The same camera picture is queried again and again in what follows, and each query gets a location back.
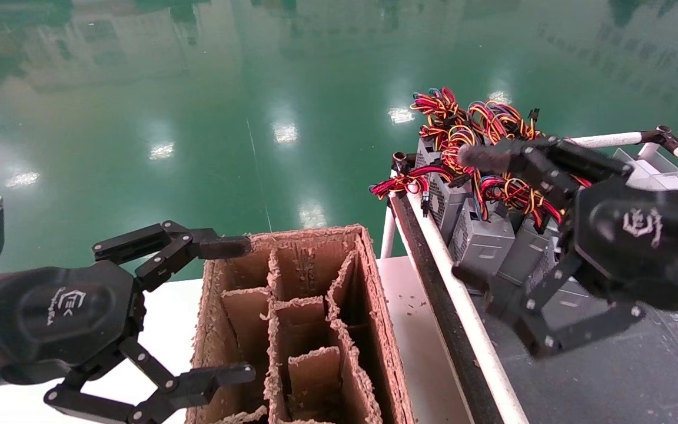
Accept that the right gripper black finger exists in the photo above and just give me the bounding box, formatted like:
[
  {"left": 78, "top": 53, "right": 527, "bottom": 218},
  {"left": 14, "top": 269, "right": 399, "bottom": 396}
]
[{"left": 458, "top": 137, "right": 634, "bottom": 210}]

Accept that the clear acrylic compartment tray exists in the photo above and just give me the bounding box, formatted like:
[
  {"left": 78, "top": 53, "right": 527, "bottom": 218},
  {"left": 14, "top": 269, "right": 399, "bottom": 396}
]
[{"left": 613, "top": 141, "right": 678, "bottom": 196}]

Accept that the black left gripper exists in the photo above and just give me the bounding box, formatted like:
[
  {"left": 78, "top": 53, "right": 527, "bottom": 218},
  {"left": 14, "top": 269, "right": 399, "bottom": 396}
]
[{"left": 0, "top": 221, "right": 256, "bottom": 424}]

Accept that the white cart leg pipe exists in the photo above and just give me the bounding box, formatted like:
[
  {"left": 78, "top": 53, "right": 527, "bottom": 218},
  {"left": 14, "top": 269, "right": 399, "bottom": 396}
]
[{"left": 379, "top": 205, "right": 397, "bottom": 260}]

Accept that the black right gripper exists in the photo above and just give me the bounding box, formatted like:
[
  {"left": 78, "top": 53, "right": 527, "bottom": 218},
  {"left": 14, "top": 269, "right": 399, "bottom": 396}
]
[{"left": 452, "top": 180, "right": 678, "bottom": 359}]

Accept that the brown cardboard box with dividers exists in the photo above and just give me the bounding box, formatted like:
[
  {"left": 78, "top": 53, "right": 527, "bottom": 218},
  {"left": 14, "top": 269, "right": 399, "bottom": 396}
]
[{"left": 186, "top": 224, "right": 416, "bottom": 424}]

